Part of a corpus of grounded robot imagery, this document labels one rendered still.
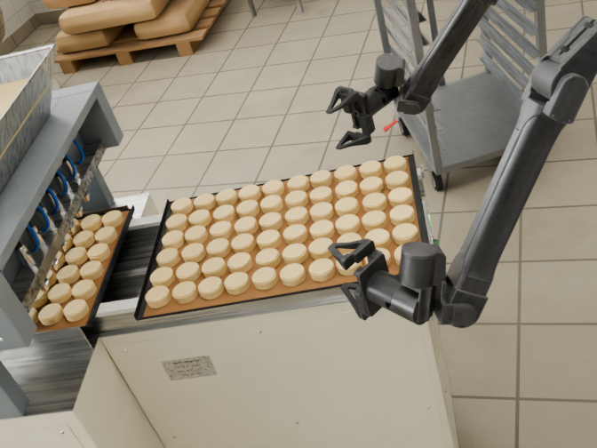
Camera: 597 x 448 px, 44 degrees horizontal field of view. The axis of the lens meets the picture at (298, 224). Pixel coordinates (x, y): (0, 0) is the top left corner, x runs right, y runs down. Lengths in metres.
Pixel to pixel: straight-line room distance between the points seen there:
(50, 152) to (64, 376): 0.46
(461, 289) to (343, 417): 0.65
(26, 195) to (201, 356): 0.49
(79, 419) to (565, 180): 2.16
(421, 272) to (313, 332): 0.43
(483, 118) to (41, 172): 2.13
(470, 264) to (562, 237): 1.66
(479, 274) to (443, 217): 1.79
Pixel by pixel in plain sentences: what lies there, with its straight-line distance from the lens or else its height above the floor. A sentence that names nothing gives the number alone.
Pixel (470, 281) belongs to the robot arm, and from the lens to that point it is 1.20.
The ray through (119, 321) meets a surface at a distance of 1.62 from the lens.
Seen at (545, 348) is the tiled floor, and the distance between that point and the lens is 2.46.
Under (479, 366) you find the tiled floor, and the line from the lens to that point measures 2.43.
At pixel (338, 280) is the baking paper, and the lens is 1.44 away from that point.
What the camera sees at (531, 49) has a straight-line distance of 2.98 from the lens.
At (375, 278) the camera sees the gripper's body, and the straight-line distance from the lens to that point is 1.25.
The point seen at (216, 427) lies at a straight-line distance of 1.82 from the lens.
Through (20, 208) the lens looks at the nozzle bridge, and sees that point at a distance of 1.49.
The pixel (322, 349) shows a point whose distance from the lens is 1.59.
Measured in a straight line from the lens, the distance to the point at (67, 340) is 1.62.
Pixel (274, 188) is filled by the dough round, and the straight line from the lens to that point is 1.70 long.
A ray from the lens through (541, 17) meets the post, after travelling 2.87.
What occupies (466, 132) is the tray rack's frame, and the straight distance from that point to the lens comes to 3.19.
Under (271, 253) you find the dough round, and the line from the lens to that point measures 1.52.
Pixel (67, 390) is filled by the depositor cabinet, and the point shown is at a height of 0.84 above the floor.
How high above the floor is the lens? 1.85
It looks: 36 degrees down
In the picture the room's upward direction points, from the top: 18 degrees counter-clockwise
